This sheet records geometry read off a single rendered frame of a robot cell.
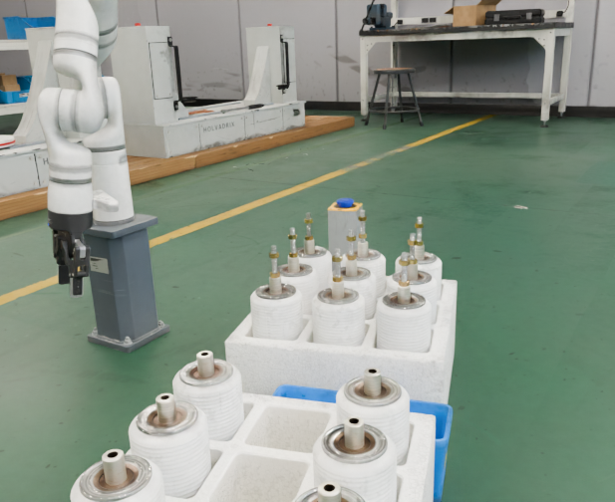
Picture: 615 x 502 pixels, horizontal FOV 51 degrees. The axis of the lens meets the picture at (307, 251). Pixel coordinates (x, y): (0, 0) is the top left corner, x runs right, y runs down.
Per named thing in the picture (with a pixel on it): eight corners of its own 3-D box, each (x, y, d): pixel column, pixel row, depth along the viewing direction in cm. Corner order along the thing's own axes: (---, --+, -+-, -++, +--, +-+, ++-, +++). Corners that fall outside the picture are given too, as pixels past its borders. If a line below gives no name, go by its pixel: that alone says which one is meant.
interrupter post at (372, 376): (361, 396, 84) (361, 375, 83) (365, 387, 86) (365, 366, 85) (380, 398, 83) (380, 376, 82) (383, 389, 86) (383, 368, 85)
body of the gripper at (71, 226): (41, 199, 114) (41, 250, 117) (55, 212, 108) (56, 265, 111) (84, 197, 119) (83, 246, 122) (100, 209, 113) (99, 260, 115)
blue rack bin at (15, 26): (4, 41, 609) (0, 17, 603) (40, 40, 639) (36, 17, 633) (37, 39, 582) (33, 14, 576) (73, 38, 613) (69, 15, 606)
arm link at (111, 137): (114, 75, 149) (123, 149, 155) (71, 77, 146) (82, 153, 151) (122, 76, 141) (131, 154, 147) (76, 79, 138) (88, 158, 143)
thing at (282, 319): (280, 396, 119) (275, 306, 113) (245, 380, 125) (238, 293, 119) (315, 376, 125) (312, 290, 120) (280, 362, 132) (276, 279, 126)
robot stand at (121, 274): (87, 341, 161) (69, 224, 151) (131, 319, 172) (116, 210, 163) (128, 354, 153) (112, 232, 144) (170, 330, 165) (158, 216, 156)
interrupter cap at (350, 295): (320, 308, 113) (320, 304, 112) (314, 292, 120) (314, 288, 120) (363, 304, 113) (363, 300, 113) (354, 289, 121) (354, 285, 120)
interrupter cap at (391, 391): (338, 405, 82) (337, 400, 82) (350, 376, 89) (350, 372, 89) (397, 412, 80) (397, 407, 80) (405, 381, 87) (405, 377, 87)
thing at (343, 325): (318, 400, 117) (315, 309, 111) (311, 376, 126) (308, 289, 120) (370, 395, 118) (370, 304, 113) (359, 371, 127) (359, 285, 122)
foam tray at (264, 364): (230, 427, 122) (223, 341, 117) (290, 339, 158) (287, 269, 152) (441, 454, 112) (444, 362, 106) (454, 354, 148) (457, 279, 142)
